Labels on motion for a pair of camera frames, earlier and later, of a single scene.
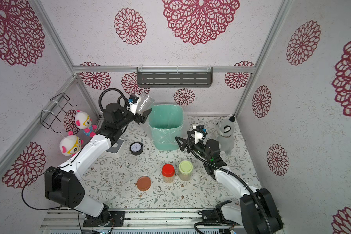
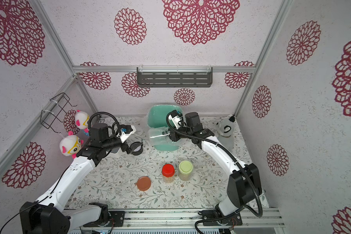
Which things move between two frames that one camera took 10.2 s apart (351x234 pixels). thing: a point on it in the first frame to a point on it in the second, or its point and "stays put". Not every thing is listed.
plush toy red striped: [70, 145] stays put
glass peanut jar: [146, 103] to [159, 136]
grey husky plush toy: [225, 139] stays put
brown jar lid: [144, 183] stays put
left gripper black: [138, 119] to [126, 147]
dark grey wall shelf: [172, 77] stays put
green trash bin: [165, 122] stays put
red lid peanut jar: [168, 171] stays put
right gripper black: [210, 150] to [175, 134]
